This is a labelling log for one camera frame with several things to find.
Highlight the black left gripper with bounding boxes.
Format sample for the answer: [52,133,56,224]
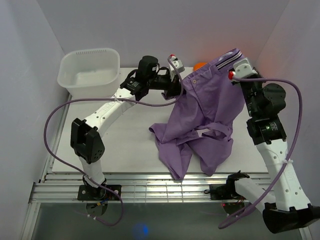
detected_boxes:
[146,71,187,100]

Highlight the purple trousers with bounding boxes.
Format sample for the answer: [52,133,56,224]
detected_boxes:
[149,48,245,180]

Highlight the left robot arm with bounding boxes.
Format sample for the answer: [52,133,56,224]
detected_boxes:
[70,55,184,200]

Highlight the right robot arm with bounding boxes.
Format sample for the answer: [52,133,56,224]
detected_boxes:
[218,70,320,234]

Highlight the folded orange trousers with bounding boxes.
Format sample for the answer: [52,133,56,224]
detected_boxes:
[193,62,207,71]

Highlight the white plastic basket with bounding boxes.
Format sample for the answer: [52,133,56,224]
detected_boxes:
[57,48,120,99]

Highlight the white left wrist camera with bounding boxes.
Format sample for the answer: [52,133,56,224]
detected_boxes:
[167,54,185,75]

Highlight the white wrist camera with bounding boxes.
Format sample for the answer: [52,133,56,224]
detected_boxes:
[228,57,258,81]
[167,54,185,75]

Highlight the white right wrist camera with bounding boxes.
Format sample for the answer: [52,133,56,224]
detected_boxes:
[228,57,258,81]

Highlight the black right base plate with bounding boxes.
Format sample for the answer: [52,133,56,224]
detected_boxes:
[209,184,241,200]

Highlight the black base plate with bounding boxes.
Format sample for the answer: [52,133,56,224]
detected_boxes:
[209,184,241,200]
[77,185,119,201]

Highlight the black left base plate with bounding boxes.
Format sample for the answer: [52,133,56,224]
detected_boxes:
[77,185,119,201]

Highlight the aluminium frame rail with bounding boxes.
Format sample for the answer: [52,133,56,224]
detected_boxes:
[29,173,228,204]

